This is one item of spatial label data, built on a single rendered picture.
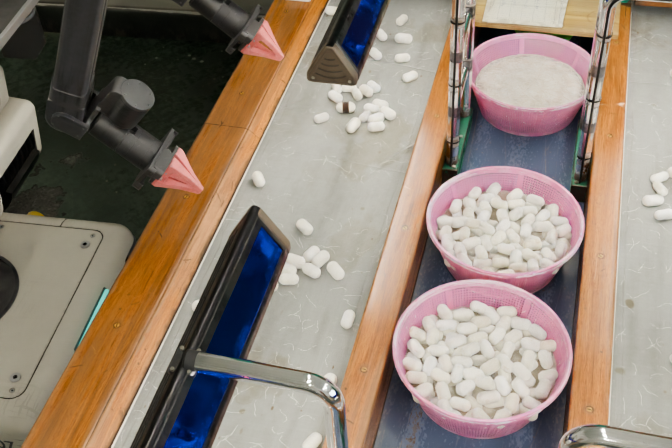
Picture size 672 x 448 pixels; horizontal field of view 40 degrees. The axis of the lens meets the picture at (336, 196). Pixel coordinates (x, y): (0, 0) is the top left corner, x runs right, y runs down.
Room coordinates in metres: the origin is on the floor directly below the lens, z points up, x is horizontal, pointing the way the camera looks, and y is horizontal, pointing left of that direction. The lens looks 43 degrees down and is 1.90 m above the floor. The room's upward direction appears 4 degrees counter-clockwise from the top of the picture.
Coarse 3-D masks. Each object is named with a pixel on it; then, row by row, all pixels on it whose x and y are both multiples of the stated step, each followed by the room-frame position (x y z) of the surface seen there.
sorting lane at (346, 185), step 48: (336, 0) 1.92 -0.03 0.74; (432, 0) 1.89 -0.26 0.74; (384, 48) 1.71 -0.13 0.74; (432, 48) 1.69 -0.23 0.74; (288, 96) 1.56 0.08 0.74; (384, 96) 1.53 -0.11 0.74; (288, 144) 1.40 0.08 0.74; (336, 144) 1.39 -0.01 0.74; (384, 144) 1.38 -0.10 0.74; (240, 192) 1.27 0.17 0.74; (288, 192) 1.26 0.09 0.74; (336, 192) 1.26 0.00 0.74; (384, 192) 1.25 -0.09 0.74; (336, 240) 1.13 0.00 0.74; (384, 240) 1.13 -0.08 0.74; (192, 288) 1.05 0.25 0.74; (288, 288) 1.03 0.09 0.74; (336, 288) 1.02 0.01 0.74; (288, 336) 0.93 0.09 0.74; (336, 336) 0.92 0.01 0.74; (144, 384) 0.86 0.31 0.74; (240, 384) 0.85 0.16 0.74; (336, 384) 0.83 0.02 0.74; (240, 432) 0.76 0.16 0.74; (288, 432) 0.76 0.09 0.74
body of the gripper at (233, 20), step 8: (224, 8) 1.54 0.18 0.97; (232, 8) 1.55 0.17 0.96; (240, 8) 1.56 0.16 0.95; (256, 8) 1.58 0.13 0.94; (216, 16) 1.54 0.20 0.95; (224, 16) 1.54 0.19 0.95; (232, 16) 1.54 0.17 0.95; (240, 16) 1.54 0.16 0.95; (248, 16) 1.55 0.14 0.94; (256, 16) 1.57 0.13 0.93; (216, 24) 1.54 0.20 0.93; (224, 24) 1.53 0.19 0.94; (232, 24) 1.53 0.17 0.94; (240, 24) 1.53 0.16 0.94; (248, 24) 1.52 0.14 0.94; (224, 32) 1.54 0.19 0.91; (232, 32) 1.53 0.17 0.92; (240, 32) 1.51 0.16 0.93; (232, 40) 1.52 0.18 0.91; (240, 40) 1.50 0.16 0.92; (232, 48) 1.51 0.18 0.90
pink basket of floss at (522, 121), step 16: (480, 48) 1.64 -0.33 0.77; (528, 48) 1.67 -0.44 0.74; (544, 48) 1.66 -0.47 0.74; (560, 48) 1.64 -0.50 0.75; (576, 48) 1.62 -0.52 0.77; (480, 64) 1.63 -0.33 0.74; (576, 64) 1.60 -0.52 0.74; (480, 96) 1.49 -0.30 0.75; (496, 112) 1.47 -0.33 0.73; (512, 112) 1.44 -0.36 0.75; (528, 112) 1.43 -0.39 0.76; (544, 112) 1.42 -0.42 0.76; (560, 112) 1.43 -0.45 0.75; (576, 112) 1.47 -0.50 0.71; (512, 128) 1.46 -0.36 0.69; (528, 128) 1.44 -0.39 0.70; (544, 128) 1.44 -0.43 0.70; (560, 128) 1.46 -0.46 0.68
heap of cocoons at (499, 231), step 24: (480, 192) 1.23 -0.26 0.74; (504, 192) 1.24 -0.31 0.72; (456, 216) 1.18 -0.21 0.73; (480, 216) 1.16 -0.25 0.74; (504, 216) 1.16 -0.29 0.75; (528, 216) 1.16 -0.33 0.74; (552, 216) 1.16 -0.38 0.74; (456, 240) 1.13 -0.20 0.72; (480, 240) 1.11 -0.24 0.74; (504, 240) 1.12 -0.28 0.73; (528, 240) 1.10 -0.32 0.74; (552, 240) 1.10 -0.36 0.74; (480, 264) 1.05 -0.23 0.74; (504, 264) 1.05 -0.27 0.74; (528, 264) 1.05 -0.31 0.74; (552, 264) 1.04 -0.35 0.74
